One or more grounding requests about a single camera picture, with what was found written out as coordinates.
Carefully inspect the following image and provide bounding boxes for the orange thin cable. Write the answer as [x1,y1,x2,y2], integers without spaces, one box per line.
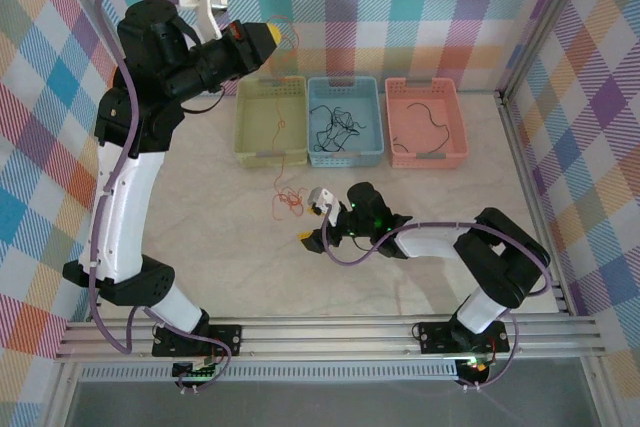
[268,14,301,221]

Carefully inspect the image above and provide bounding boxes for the dark green thin cable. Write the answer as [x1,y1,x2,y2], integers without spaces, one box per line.
[405,102,451,152]

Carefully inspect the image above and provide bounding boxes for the green plastic basket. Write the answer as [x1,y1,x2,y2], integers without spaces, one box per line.
[233,75,309,169]

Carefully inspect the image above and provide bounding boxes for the pink plastic basket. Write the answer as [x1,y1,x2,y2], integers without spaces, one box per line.
[384,77,470,171]

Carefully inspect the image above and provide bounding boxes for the blue plastic basket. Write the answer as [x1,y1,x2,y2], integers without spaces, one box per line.
[306,75,386,169]

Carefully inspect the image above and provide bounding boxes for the small circuit board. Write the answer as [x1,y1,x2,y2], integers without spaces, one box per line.
[458,355,496,381]
[171,359,221,381]

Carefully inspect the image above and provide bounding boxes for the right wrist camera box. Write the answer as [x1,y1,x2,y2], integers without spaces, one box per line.
[307,187,335,226]

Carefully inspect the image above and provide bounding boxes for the red thin cable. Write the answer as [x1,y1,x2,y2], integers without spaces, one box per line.
[272,186,309,221]

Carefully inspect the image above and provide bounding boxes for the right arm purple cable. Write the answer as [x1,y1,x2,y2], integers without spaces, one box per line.
[322,214,554,393]

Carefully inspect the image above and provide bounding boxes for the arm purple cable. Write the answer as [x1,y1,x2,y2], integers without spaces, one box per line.
[322,214,554,393]
[88,0,234,394]

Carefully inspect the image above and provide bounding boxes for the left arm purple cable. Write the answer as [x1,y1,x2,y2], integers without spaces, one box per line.
[88,0,234,394]

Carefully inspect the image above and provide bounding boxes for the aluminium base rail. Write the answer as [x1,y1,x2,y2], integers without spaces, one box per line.
[54,315,601,363]

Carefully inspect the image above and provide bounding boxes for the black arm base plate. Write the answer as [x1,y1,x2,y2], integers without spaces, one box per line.
[417,319,511,356]
[151,324,244,359]

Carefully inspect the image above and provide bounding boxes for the slotted grey cable duct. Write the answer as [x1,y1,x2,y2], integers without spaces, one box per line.
[79,364,460,383]

